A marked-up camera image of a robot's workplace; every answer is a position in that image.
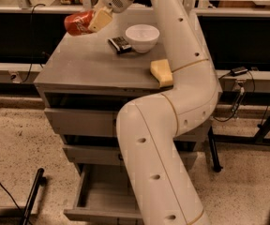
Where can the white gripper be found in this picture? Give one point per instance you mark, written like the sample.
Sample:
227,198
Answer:
103,17

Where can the orange soda can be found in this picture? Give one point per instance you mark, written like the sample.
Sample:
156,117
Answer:
78,23

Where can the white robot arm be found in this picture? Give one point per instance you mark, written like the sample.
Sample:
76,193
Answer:
163,190

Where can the grey drawer cabinet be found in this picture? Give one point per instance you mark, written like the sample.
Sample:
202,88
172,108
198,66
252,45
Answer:
85,73

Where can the top grey drawer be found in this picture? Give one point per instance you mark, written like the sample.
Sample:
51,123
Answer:
74,126

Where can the grey drawer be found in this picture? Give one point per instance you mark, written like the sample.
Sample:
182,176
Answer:
105,197
74,126
97,155

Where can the middle grey drawer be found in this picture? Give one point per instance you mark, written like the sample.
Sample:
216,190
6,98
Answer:
97,155

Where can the bottom grey drawer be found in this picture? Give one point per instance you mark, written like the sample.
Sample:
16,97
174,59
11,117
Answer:
105,197

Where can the black snack packet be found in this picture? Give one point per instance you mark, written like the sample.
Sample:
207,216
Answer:
120,45

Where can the white bowl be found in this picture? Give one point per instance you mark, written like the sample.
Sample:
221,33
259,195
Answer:
142,37

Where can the yellow sponge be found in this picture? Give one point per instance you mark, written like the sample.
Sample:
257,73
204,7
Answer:
160,69

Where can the black power adapter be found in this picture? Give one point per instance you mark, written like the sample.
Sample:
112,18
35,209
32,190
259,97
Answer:
239,71

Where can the black stand leg left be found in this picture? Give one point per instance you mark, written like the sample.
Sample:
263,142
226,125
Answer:
40,181

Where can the black table leg right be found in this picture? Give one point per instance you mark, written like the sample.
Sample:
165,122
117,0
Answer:
214,152

